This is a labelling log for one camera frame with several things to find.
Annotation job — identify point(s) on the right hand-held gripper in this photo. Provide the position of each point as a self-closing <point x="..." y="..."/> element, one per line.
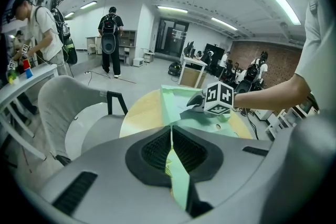
<point x="219" y="97"/>

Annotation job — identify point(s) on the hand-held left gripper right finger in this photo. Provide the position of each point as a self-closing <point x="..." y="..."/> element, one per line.
<point x="236" y="160"/>

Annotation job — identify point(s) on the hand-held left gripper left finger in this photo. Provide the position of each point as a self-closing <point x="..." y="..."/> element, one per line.
<point x="105" y="173"/>

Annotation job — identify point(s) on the green cardboard box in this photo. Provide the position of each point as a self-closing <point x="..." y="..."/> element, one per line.
<point x="170" y="107"/>

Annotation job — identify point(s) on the person's right forearm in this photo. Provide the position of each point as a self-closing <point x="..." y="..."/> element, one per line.
<point x="270" y="98"/>

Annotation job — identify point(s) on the black floor bag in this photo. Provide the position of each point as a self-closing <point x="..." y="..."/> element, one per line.
<point x="174" y="68"/>

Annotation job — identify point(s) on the black computer monitor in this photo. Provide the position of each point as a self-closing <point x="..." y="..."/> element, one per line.
<point x="189" y="48"/>

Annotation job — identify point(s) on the large black screen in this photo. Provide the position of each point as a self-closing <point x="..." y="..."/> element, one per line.
<point x="218" y="49"/>

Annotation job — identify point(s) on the white storage shelf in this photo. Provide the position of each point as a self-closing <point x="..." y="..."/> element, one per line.
<point x="278" y="123"/>

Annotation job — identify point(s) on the round wooden table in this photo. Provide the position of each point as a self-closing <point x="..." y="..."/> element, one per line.
<point x="141" y="115"/>

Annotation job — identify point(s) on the grey drawer cabinet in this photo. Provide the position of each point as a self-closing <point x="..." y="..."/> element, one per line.
<point x="149" y="57"/>

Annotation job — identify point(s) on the black glass double door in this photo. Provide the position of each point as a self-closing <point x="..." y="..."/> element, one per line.
<point x="162" y="39"/>

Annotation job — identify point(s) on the white microwave box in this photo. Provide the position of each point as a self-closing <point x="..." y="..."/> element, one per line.
<point x="138" y="62"/>

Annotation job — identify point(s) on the ceiling tube light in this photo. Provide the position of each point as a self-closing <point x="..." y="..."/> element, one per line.
<point x="88" y="4"/>
<point x="69" y="14"/>
<point x="172" y="9"/>
<point x="278" y="0"/>
<point x="224" y="23"/>

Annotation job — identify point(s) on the grey armchair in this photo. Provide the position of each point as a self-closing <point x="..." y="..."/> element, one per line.
<point x="60" y="102"/>

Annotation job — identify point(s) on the grey desk hutch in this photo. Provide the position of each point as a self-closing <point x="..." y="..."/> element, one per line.
<point x="128" y="36"/>

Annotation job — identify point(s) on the black backpack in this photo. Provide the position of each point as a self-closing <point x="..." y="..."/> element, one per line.
<point x="109" y="36"/>
<point x="68" y="47"/>

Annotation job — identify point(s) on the long white desk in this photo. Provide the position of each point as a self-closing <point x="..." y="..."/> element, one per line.
<point x="34" y="73"/>

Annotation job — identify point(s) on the blue cup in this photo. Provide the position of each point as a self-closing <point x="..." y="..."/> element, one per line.
<point x="29" y="73"/>

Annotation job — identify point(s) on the person's white t-shirt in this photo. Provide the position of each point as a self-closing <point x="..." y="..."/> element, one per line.
<point x="320" y="55"/>

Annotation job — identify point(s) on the yellow toy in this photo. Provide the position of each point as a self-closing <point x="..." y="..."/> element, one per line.
<point x="10" y="80"/>

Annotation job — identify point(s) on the red cup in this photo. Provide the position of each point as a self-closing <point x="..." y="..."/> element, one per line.
<point x="26" y="63"/>

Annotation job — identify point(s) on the green cup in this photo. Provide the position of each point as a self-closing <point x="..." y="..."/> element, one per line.
<point x="12" y="74"/>

